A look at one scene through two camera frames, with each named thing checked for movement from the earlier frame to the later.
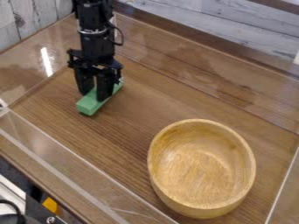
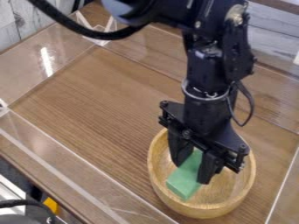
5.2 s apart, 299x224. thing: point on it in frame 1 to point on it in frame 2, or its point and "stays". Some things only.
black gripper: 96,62 to 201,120
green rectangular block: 89,103 to 184,179
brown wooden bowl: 201,166 stays
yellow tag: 52,205 stays
